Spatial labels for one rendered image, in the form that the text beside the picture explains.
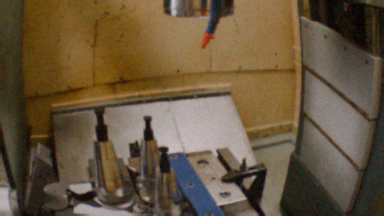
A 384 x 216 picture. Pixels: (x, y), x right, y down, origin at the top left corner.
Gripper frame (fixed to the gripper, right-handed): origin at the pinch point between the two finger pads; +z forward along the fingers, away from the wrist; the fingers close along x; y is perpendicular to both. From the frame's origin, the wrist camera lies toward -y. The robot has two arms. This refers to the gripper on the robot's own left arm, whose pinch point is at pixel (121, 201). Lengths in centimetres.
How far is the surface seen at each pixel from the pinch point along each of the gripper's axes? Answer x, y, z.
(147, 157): -20.1, 4.4, 7.8
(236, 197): -42, 33, 32
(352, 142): -32, 19, 67
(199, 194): -12.1, 8.2, 14.0
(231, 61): -147, 33, 68
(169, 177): -9.3, 2.2, 8.9
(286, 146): -137, 76, 97
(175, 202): -8.7, 7.0, 9.3
